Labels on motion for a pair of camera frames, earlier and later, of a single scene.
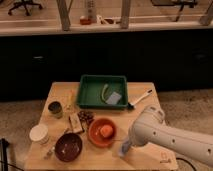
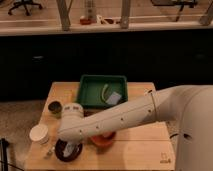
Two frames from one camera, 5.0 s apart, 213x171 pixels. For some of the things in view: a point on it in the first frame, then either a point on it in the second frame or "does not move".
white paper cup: (39, 134) does not move
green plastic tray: (103, 92) does not move
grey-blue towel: (124, 148) -> (70, 149)
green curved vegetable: (103, 91) does not move
